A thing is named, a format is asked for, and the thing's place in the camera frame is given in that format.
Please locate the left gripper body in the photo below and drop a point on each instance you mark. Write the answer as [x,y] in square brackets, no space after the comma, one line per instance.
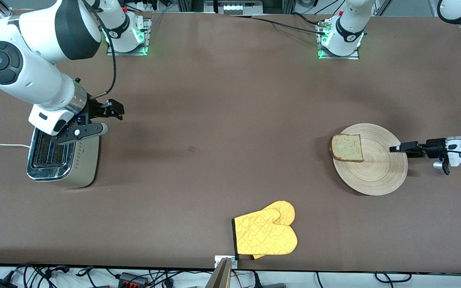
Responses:
[435,146]

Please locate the round wooden plate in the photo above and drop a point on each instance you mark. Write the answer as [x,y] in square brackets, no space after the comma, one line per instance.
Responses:
[382,168]

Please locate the slice of toast bread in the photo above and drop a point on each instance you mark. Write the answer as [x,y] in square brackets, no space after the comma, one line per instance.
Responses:
[346,148]

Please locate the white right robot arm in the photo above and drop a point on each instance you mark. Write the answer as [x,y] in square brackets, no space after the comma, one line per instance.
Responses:
[38,76]

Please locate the chrome two-slot toaster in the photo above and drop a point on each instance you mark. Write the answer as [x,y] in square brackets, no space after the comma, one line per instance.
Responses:
[82,168]

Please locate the white power strip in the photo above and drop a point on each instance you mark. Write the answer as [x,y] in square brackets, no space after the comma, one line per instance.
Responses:
[238,7]

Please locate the yellow quilted oven mitt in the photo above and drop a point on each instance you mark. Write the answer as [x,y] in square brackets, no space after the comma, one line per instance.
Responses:
[266,236]

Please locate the black orange connector block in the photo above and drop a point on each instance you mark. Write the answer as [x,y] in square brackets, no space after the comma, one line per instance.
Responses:
[132,278]

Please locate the black power adapter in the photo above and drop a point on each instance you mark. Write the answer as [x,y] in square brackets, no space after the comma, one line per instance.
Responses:
[0,284]

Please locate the aluminium profile pole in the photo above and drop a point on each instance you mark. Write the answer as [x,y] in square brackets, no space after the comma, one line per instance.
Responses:
[220,278]

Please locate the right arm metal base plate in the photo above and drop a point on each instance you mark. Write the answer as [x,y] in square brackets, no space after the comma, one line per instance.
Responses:
[126,53]

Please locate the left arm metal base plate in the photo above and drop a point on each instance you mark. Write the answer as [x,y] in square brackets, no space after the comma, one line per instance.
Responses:
[338,57]

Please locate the small metal mounting bracket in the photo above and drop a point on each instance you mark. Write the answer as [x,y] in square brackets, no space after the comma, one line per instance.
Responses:
[217,262]

